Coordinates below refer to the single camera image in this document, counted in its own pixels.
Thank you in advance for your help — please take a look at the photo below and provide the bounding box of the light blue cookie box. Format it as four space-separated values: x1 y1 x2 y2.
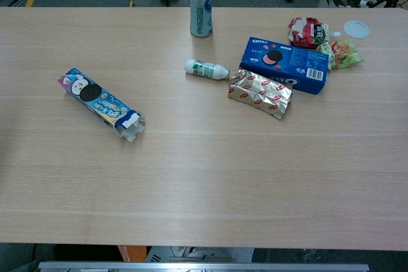
57 68 147 143

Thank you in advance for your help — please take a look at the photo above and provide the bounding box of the white robot base unit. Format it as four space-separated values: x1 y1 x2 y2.
145 246 255 263

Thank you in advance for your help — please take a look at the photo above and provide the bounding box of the dark blue Oreo box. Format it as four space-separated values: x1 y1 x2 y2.
238 36 330 96

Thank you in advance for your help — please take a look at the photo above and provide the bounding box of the tall white drink bottle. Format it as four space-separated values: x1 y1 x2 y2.
187 0 215 38

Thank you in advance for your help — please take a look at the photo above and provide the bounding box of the red white spout pouch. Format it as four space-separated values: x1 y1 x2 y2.
288 17 342 50

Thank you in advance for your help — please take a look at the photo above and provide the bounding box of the orange base panel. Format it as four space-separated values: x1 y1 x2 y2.
117 245 148 262

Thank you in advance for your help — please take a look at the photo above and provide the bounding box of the green snack packet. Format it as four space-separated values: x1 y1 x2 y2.
316 39 366 71

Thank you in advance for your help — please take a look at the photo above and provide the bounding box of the round white plastic lid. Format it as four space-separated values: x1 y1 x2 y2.
343 20 371 40

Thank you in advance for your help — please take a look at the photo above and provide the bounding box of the silver aluminium rail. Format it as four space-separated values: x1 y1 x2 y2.
38 261 370 272

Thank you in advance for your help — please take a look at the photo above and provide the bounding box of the small white green-label bottle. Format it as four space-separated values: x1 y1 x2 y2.
184 58 230 81

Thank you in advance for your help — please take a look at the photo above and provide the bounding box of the gold foil snack bag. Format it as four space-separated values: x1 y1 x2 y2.
227 69 293 120

